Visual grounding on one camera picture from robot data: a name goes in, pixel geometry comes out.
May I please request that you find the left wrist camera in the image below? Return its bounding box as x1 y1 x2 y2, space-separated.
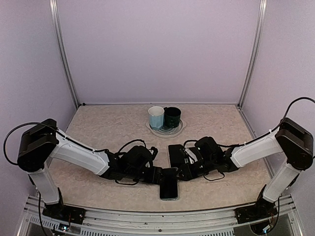
149 147 158 160

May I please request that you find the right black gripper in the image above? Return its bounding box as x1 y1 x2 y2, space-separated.
173 156 216 181

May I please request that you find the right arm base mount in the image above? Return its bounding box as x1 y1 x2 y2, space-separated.
234 201 278 224

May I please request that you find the dark green mug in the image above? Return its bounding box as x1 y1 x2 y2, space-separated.
164 107 182 128

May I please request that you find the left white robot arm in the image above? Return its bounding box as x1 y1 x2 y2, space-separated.
17 119 162 219

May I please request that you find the clear round plate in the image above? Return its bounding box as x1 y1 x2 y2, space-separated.
146 120 187 139

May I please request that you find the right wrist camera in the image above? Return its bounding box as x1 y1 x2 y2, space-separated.
184 147 202 164

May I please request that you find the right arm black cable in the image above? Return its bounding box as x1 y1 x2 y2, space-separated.
183 97 315 158

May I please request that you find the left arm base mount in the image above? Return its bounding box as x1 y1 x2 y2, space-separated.
42 206 86 225

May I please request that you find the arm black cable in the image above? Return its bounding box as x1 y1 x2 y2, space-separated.
183 97 315 158
2 122 148 165

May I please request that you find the aluminium corner post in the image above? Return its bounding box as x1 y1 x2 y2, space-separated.
238 0 267 110
49 0 80 109

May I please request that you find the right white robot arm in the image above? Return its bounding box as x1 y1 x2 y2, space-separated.
168 118 314 218

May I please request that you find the right aluminium corner post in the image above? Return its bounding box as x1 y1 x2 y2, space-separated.
238 0 267 110

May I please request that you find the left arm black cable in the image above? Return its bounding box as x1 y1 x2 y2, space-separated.
2 122 148 165

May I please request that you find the clear magsafe phone case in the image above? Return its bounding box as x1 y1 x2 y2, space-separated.
158 167 180 202

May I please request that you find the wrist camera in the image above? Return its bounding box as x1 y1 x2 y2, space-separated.
149 147 158 160
184 147 202 164

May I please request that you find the light blue white mug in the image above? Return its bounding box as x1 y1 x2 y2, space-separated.
148 106 164 130

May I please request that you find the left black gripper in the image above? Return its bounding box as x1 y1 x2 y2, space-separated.
126 166 167 185

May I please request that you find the left aluminium corner post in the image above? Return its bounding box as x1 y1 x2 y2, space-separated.
49 0 80 109

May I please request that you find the aluminium front rail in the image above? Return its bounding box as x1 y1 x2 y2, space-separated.
15 196 304 236

